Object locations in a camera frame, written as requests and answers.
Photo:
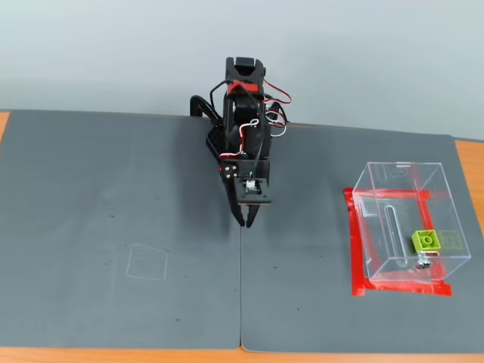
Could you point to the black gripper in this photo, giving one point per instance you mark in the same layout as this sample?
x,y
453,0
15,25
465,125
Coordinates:
x,y
229,172

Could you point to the green lego block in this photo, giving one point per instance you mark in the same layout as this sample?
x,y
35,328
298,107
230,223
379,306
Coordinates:
x,y
426,241

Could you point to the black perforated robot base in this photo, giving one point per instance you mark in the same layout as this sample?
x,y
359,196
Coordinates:
x,y
215,143

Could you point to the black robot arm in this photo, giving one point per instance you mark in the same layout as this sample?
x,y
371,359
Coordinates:
x,y
230,128

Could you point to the transparent plastic box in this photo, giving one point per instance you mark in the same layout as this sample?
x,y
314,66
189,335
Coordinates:
x,y
397,211

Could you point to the silver metal box latch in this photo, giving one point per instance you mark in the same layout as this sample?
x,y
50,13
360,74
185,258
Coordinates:
x,y
422,261

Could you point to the black table clamp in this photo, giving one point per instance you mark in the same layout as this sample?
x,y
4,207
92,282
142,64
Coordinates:
x,y
200,104

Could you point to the red tape wrap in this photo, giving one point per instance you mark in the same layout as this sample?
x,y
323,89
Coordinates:
x,y
247,87

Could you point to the red tape strip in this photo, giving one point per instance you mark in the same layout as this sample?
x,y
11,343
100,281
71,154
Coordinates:
x,y
438,195
425,219
408,290
355,246

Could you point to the grey mat with red tape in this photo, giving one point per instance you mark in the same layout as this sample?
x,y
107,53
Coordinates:
x,y
302,321

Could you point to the grey mat with chalk square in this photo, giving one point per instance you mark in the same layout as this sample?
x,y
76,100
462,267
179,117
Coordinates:
x,y
75,227

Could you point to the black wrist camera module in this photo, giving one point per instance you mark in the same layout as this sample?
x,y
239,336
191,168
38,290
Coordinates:
x,y
251,193

